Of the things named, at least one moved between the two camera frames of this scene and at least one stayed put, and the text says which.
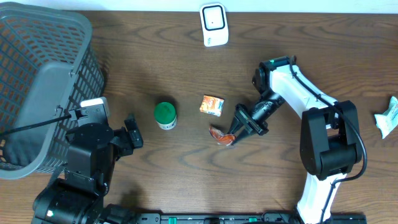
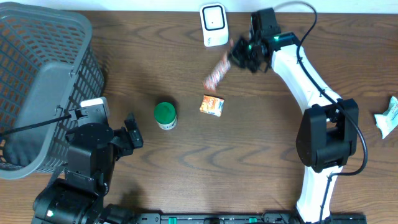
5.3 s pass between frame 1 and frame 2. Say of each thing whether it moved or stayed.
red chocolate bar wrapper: moved
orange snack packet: stayed
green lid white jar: stayed
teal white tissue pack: stayed
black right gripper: moved
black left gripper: stayed
